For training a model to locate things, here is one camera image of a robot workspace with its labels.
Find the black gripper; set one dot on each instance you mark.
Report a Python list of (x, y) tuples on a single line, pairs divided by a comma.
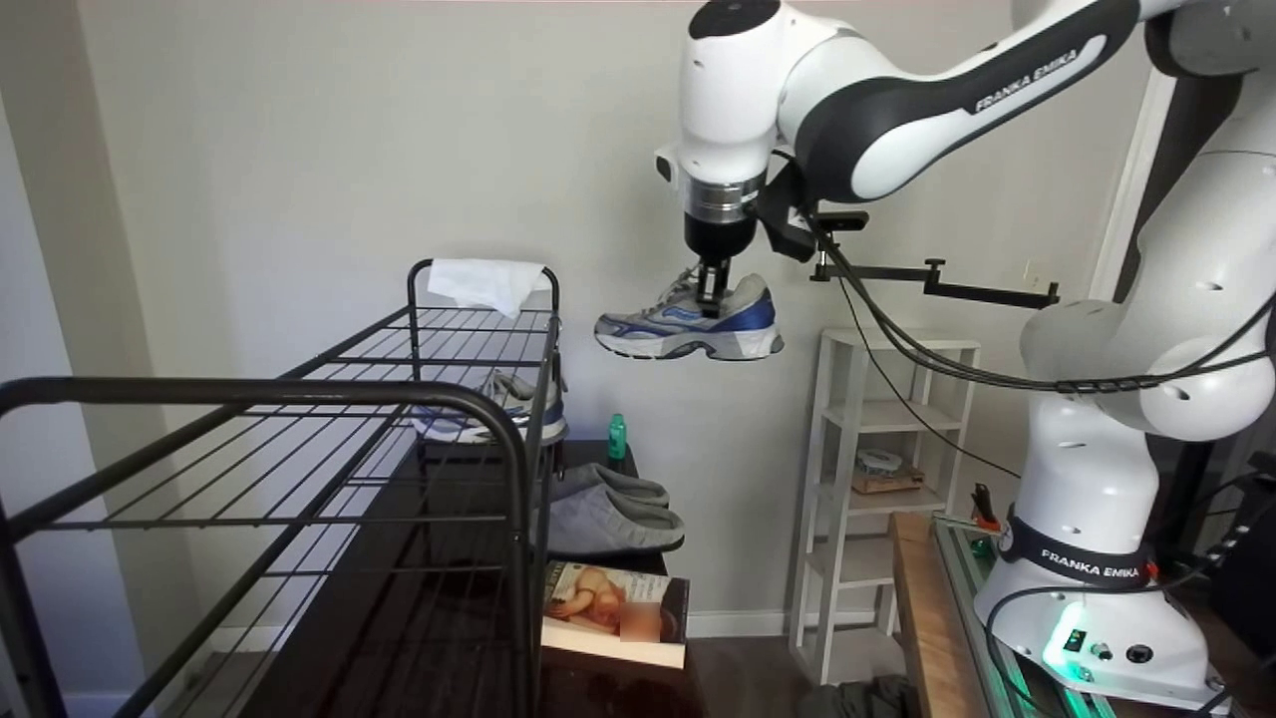
[(719, 235)]

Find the white blue sneaker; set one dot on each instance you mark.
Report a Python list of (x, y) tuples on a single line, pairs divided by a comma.
[(682, 331)]

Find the green plastic bottle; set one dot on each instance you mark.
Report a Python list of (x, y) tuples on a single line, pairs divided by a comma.
[(618, 439)]

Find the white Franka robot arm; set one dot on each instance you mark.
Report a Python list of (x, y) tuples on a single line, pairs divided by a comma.
[(1157, 331)]

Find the white shelf unit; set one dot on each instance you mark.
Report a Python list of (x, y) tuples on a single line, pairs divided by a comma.
[(890, 354)]

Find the small red black bottle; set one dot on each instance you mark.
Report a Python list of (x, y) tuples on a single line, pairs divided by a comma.
[(981, 510)]

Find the grey felt slipper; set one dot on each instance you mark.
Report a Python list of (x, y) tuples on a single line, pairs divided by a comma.
[(610, 522), (605, 479)]

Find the white plastic bag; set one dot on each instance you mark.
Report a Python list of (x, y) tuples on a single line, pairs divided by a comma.
[(484, 280)]

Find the grey shoes on rack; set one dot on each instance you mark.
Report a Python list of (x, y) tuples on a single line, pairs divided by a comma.
[(512, 405)]

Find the paperback book with portrait cover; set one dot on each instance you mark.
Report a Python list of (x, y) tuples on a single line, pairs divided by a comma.
[(610, 612)]

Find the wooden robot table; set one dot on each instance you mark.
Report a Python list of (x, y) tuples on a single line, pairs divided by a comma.
[(924, 622)]

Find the black bag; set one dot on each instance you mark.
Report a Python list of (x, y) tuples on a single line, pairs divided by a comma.
[(1240, 560)]

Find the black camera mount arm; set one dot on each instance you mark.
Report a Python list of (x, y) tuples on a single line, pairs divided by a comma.
[(971, 280)]

